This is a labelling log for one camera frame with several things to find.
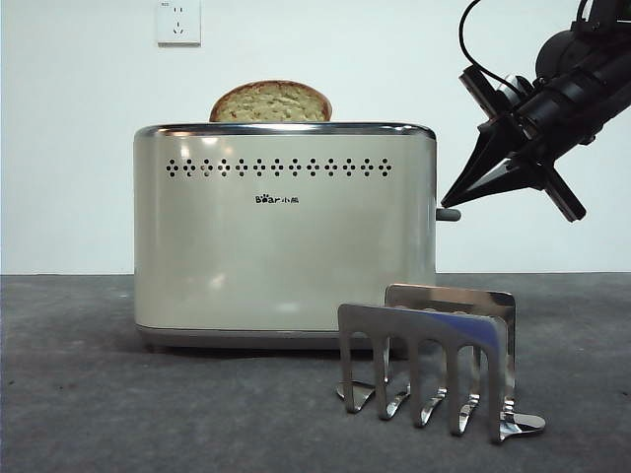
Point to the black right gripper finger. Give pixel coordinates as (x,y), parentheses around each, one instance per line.
(485,150)
(508,177)

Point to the grey toaster lever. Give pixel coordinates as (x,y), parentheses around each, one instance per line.
(448,215)

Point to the toasted bread slice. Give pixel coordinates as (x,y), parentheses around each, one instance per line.
(271,104)

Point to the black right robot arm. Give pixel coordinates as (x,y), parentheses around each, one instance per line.
(559,49)

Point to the stainless steel toast rack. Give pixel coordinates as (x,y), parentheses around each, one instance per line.
(419,326)

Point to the cream two-slot toaster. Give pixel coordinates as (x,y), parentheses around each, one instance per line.
(246,246)

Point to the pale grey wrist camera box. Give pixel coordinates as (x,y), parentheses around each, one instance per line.
(512,88)

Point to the white wall socket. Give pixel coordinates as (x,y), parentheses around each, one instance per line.
(179,23)

